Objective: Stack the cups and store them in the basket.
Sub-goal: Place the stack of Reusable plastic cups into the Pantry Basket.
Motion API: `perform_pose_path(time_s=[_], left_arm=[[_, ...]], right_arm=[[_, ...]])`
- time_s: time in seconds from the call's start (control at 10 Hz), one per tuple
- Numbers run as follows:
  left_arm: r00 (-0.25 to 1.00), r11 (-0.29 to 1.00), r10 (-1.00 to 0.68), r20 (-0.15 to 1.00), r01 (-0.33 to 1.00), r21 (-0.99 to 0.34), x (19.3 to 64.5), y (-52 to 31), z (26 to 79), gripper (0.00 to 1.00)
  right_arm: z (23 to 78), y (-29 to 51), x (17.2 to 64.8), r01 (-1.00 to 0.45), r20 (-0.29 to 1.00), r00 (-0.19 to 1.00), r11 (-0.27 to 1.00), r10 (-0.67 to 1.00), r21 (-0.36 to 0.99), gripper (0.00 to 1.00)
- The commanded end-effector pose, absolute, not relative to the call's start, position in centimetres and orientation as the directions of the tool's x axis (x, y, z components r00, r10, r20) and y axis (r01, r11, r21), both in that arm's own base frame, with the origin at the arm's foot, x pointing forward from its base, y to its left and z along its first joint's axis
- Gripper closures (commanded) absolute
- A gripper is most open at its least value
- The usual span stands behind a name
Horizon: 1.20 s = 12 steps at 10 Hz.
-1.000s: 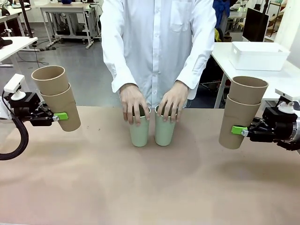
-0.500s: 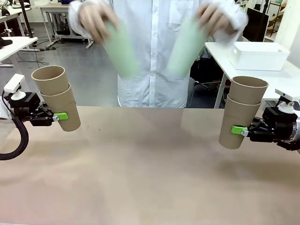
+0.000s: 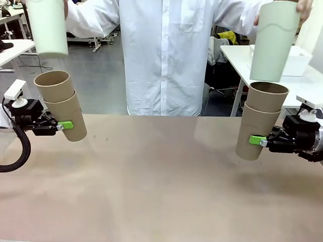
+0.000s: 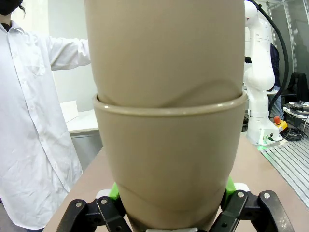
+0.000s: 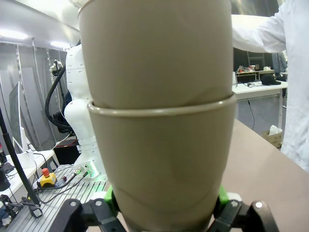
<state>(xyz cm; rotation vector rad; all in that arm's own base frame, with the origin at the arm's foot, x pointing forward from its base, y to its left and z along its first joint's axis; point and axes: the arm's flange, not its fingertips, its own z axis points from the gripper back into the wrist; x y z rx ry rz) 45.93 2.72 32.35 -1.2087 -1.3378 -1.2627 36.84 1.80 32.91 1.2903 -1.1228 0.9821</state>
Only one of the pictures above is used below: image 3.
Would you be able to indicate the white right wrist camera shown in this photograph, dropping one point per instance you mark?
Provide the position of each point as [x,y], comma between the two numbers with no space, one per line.
[310,102]

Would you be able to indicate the white lab table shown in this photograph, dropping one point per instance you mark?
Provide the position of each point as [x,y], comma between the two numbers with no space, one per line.
[17,51]

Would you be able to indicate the person's left forearm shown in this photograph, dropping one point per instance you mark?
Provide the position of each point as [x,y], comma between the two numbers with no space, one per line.
[234,17]

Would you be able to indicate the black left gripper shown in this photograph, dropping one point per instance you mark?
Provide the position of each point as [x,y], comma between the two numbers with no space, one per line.
[25,113]

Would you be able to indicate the person's left hand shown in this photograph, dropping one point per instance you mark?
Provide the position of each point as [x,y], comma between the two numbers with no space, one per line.
[305,10]

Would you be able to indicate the person's right hand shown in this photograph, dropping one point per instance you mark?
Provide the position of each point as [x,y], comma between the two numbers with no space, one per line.
[66,8]

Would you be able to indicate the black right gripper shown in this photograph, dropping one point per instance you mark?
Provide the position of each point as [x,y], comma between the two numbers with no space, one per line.
[300,133]

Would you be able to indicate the brown paper cup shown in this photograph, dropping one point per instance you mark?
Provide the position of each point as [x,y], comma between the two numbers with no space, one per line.
[265,103]
[54,92]
[252,126]
[73,113]

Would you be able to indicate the yellow green jacket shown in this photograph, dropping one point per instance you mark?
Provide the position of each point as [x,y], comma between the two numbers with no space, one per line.
[229,37]

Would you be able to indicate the black object on table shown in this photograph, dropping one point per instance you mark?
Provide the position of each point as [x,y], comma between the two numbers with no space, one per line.
[5,46]

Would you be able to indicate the person in white lab coat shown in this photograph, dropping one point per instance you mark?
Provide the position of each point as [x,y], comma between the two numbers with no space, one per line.
[164,63]

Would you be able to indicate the pale green cup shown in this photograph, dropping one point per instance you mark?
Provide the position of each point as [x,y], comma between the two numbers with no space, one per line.
[272,50]
[48,30]

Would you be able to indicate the white plastic basket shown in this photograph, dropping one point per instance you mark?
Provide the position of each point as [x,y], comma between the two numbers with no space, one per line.
[295,63]

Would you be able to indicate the white lab desk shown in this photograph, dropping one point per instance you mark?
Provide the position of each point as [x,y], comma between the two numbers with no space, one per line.
[12,16]

